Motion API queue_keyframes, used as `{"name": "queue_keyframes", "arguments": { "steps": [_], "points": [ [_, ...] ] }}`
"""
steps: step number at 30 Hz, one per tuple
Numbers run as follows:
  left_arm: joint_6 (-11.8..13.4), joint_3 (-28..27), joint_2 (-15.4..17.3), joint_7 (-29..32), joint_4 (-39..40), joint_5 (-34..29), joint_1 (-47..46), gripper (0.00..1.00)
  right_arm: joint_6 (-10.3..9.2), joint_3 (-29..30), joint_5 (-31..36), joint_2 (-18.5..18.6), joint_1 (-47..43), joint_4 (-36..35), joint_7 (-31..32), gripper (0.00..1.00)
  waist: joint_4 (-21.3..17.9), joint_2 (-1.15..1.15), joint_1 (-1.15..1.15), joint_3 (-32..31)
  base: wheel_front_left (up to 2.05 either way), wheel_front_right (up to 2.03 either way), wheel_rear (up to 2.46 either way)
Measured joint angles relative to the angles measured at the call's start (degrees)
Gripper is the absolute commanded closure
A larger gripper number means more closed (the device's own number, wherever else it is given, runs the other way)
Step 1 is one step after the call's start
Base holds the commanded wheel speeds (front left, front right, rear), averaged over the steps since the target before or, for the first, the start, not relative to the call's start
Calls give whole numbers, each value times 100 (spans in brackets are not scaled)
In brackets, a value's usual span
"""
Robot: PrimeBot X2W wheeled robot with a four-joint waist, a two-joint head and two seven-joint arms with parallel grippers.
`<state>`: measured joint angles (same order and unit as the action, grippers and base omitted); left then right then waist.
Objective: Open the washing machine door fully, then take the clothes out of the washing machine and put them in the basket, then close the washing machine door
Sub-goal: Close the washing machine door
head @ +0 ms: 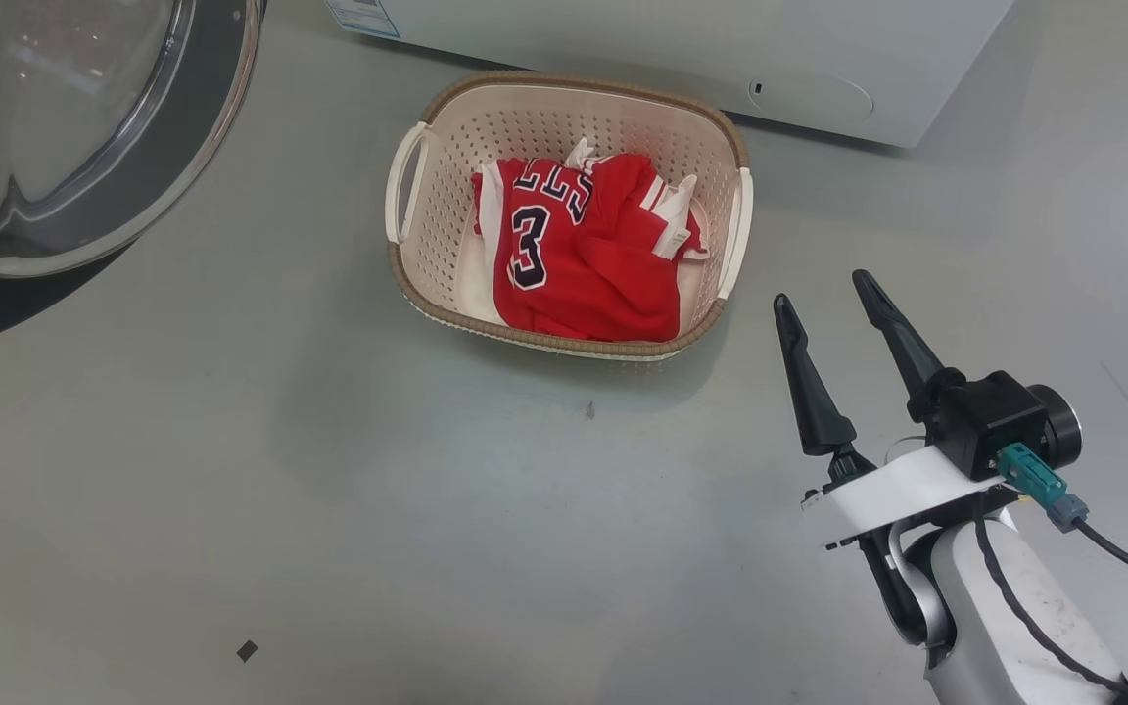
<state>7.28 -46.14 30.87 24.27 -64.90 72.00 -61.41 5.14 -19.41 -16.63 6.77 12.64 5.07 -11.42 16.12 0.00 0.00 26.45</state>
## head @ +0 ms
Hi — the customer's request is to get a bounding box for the cream perforated laundry basket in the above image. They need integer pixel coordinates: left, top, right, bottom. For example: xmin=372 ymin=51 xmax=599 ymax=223
xmin=385 ymin=70 xmax=754 ymax=363

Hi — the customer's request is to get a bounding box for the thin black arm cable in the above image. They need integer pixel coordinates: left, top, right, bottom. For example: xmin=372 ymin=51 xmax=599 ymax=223
xmin=973 ymin=517 xmax=1128 ymax=701

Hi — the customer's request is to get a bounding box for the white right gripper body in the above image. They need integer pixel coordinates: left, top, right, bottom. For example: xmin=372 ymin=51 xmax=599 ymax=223
xmin=801 ymin=446 xmax=1025 ymax=549

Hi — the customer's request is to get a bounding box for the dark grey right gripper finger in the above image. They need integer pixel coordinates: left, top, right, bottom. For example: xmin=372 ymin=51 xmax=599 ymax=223
xmin=852 ymin=269 xmax=947 ymax=398
xmin=773 ymin=293 xmax=859 ymax=456

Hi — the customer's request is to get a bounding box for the teal right camera connector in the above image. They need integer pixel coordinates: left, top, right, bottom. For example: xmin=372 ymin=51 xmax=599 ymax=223
xmin=995 ymin=443 xmax=1092 ymax=535

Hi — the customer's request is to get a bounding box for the red basketball jersey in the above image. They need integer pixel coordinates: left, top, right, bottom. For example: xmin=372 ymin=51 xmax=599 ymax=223
xmin=471 ymin=155 xmax=682 ymax=344
xmin=564 ymin=137 xmax=712 ymax=262

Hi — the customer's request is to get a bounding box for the round glass washing machine door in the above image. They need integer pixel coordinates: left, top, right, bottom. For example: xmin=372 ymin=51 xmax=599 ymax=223
xmin=0 ymin=0 xmax=266 ymax=353

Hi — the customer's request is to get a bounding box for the round white filter cover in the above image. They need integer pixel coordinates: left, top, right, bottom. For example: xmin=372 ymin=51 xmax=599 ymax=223
xmin=745 ymin=70 xmax=875 ymax=125

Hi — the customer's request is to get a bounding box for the blue energy label sticker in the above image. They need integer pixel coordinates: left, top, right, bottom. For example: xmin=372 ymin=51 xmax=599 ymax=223
xmin=324 ymin=0 xmax=400 ymax=40

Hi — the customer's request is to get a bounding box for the white front-load washing machine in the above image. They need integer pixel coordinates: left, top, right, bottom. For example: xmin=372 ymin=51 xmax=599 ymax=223
xmin=324 ymin=0 xmax=1015 ymax=150

